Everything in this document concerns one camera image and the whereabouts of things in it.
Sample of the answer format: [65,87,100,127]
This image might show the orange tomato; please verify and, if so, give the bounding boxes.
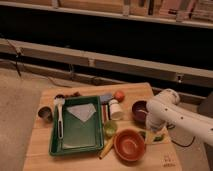
[114,90,125,102]

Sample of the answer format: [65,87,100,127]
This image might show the white bottle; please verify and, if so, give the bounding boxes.
[109,99,124,120]

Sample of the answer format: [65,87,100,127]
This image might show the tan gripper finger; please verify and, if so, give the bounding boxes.
[145,131,155,144]

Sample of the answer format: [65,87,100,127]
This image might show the small metal cup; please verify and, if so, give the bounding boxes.
[38,106,53,123]

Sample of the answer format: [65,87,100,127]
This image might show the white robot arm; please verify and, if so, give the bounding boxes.
[146,89,213,146]

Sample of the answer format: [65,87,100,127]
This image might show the small green cup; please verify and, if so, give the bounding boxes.
[104,120,117,138]

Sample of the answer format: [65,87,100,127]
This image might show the black cable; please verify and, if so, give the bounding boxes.
[165,122,197,148]

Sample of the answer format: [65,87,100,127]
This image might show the yellow stick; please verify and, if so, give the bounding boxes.
[99,137,114,159]

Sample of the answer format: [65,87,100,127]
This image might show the wooden board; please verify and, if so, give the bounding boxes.
[23,83,182,171]

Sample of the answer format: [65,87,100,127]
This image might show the dark brown small objects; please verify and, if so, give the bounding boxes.
[54,92,81,99]

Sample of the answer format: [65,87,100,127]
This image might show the orange terracotta bowl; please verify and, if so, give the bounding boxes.
[114,129,145,162]

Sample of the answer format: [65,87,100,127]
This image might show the dark maroon bowl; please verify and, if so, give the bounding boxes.
[132,101,148,123]

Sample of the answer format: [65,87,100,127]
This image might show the green plastic tray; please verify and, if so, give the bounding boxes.
[49,96,104,156]

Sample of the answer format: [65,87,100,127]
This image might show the white folded cloth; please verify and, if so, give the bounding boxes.
[67,103,96,122]

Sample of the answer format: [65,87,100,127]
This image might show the green pepper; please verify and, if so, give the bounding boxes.
[139,131,164,142]

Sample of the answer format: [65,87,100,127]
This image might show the blue grey sponge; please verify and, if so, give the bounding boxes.
[100,93,113,104]

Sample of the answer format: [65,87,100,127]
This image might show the red striped utensil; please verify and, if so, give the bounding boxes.
[102,105,109,123]

